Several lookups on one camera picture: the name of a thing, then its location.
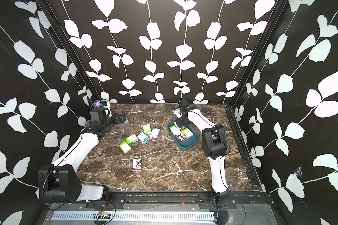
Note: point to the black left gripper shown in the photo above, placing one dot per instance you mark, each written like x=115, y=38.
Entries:
x=117, y=121

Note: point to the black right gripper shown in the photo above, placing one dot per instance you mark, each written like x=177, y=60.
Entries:
x=179, y=123

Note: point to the green tissue pack front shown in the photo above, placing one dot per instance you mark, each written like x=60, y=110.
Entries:
x=174, y=130

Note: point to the green tissue pack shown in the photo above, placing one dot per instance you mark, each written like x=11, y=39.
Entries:
x=131, y=139
x=174, y=130
x=147, y=129
x=187, y=132
x=125, y=147

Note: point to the light blue tissue pack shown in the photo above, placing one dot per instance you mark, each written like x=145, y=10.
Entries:
x=143, y=138
x=154, y=133

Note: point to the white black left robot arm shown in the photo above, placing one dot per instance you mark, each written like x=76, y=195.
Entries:
x=58, y=182

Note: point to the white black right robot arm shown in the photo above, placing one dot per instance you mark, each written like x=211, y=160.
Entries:
x=214, y=145

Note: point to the teal plastic storage box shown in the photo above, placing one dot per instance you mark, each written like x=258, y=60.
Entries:
x=190, y=142

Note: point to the purple plastic holder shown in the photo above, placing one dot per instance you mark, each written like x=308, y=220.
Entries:
x=97, y=104

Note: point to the clear small glass jar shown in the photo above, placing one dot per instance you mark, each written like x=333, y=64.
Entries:
x=127, y=123

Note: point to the black purple tissue pack front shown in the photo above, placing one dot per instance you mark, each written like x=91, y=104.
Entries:
x=137, y=164

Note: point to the small circuit board with wires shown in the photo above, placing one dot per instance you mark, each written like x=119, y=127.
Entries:
x=102, y=215

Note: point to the black front mounting rail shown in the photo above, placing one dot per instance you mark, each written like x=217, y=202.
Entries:
x=204, y=199

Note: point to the white perforated rail strip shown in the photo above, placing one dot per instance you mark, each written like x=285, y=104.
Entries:
x=136, y=216

